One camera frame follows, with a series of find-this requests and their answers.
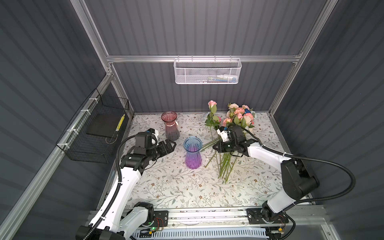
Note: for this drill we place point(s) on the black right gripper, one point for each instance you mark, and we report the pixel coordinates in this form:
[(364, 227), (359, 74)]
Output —
[(219, 149)]

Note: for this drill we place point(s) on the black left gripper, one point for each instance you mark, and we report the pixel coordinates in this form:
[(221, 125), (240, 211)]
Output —
[(169, 149)]

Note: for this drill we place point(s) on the blue purple glass vase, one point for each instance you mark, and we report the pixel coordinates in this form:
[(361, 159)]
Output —
[(193, 146)]

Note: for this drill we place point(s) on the light pink rose stem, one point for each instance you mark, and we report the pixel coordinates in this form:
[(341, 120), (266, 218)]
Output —
[(213, 121)]

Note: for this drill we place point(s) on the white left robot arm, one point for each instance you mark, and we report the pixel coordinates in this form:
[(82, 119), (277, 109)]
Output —
[(108, 223)]

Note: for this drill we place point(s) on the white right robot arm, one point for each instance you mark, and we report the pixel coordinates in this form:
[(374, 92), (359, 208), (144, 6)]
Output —
[(298, 179)]

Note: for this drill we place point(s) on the red glass vase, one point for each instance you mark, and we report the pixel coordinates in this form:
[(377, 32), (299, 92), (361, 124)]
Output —
[(171, 126)]

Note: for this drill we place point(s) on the pile of artificial flowers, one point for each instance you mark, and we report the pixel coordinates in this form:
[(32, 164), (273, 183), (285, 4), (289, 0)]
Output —
[(236, 115)]

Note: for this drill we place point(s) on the floral patterned table mat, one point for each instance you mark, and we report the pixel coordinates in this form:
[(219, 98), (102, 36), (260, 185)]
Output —
[(171, 184)]

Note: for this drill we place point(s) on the yellow tool in basket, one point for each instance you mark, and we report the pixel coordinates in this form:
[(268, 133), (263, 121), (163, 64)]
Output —
[(120, 123)]

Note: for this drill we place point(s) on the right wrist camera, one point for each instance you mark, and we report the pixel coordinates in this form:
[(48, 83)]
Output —
[(224, 134)]

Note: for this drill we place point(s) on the white wire wall basket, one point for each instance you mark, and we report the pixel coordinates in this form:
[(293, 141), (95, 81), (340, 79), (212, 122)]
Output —
[(207, 71)]

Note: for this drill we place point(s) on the black wire side basket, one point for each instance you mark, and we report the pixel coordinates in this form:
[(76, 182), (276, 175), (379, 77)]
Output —
[(93, 137)]

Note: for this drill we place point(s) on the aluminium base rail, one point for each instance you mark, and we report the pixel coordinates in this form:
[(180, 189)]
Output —
[(236, 217)]

